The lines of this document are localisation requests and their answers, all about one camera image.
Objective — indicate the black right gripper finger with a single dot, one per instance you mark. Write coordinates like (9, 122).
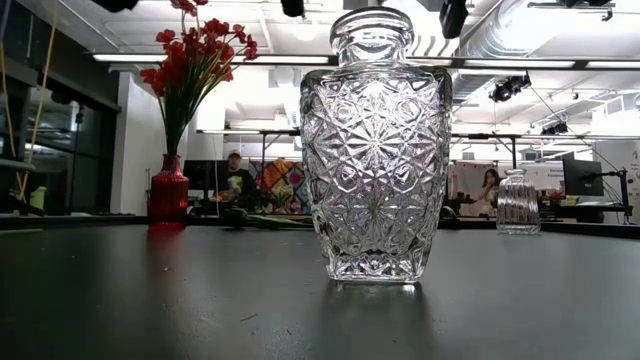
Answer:
(293, 7)
(454, 17)

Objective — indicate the red artificial flower bunch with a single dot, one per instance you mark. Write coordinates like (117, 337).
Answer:
(192, 60)

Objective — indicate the large cut crystal vase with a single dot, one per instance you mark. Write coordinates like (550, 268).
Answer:
(375, 175)

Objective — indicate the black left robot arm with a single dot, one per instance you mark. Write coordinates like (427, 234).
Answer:
(115, 4)

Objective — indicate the black monitor on arm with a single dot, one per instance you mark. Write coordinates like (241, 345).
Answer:
(582, 177)

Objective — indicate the small ribbed clear vase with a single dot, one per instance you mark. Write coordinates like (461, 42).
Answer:
(518, 205)

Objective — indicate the red ribbed glass vase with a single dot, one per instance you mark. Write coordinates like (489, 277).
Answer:
(168, 200)

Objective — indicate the black ceiling track light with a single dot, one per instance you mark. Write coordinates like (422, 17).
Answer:
(555, 128)
(509, 89)

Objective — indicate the long ceiling light bar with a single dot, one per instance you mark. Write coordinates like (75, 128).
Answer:
(200, 58)

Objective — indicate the colourful patchwork quilt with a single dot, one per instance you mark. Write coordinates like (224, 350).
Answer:
(282, 182)

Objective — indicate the person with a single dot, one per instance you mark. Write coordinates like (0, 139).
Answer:
(240, 182)
(491, 192)

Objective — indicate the black monitor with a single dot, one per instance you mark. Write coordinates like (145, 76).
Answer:
(205, 175)

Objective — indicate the yellow rod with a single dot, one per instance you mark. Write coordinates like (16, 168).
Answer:
(39, 110)

